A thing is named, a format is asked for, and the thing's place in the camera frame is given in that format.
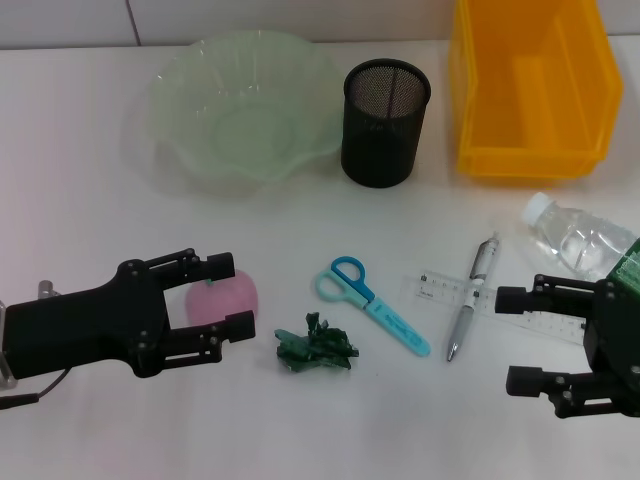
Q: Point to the yellow plastic storage bin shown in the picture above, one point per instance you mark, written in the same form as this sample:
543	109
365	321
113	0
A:
540	100

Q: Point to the green plastic wrapper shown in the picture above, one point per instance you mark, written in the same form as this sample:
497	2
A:
310	347

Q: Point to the silver white ballpoint pen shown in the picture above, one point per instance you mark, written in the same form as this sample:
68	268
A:
467	305

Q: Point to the pink peach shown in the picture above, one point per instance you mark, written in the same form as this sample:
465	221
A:
225	300

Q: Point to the clear plastic ruler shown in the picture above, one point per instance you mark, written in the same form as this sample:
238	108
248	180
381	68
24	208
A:
440	287

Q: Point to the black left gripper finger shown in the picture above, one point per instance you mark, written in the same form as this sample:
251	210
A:
240	327

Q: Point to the silver left wrist connector post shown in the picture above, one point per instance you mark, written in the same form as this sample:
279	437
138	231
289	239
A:
46	289

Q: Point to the translucent green wavy fruit bowl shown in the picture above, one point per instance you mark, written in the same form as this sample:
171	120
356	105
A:
240	125

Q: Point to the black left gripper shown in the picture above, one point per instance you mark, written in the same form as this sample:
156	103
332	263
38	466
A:
75	330

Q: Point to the clear water bottle green label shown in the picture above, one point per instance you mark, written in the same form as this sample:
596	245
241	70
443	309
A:
575	235

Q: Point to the blue teal sheathed scissors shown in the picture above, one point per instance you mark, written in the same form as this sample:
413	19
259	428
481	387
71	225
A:
350	292

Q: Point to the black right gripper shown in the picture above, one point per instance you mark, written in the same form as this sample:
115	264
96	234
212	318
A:
615	350

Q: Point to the silver left wrist mount plate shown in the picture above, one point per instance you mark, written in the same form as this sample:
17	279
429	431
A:
6	377

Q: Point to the black mesh pen holder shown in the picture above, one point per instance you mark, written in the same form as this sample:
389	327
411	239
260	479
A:
380	145

